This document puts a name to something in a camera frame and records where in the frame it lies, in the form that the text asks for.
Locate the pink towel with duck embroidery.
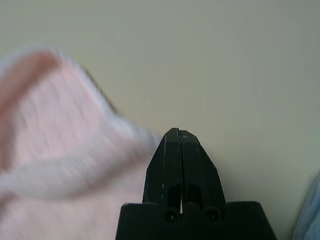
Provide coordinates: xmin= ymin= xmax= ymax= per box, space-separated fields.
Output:
xmin=0 ymin=46 xmax=162 ymax=240

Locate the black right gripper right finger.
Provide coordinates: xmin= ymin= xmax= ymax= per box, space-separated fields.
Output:
xmin=179 ymin=129 xmax=227 ymax=213

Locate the folded light blue towel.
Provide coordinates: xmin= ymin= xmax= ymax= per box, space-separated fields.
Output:
xmin=291 ymin=169 xmax=320 ymax=240

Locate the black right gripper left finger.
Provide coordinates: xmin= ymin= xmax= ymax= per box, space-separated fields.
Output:
xmin=142 ymin=127 xmax=183 ymax=213

